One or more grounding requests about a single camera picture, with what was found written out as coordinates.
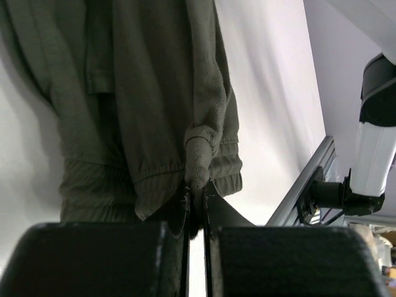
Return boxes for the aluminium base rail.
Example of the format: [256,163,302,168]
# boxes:
[266,136,336,227]

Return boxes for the olive green shorts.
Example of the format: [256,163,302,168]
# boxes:
[1,1,243,222]

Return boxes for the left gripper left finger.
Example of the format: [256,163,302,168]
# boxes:
[1,183,189,296]

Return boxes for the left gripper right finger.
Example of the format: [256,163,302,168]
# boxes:
[203,182,390,296]

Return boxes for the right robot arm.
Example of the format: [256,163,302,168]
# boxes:
[298,54,395,217]

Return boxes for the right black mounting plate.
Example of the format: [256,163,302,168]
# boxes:
[296,166,324,226]

